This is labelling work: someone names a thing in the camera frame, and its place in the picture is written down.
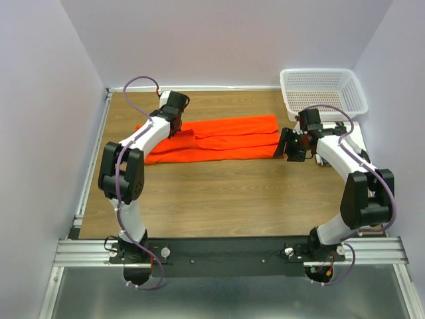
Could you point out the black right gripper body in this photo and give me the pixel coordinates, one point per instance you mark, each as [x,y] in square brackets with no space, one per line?
[294,146]

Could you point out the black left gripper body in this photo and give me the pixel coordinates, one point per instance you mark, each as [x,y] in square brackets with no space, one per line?
[180,126]

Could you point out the orange t shirt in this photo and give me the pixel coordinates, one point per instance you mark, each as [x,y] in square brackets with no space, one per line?
[243,138]

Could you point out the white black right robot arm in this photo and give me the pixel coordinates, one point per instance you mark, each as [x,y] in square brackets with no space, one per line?
[368,202]

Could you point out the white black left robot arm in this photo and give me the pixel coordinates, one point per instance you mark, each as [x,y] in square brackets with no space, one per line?
[122,172]

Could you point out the white plastic mesh basket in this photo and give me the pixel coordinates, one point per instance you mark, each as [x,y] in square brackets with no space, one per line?
[327,87]

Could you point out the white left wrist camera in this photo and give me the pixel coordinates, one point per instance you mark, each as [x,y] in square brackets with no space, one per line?
[163,99]

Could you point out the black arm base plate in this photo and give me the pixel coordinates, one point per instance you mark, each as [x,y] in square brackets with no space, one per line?
[222,257]

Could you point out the aluminium front frame rail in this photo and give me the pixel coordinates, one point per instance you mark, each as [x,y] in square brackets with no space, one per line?
[368,251]

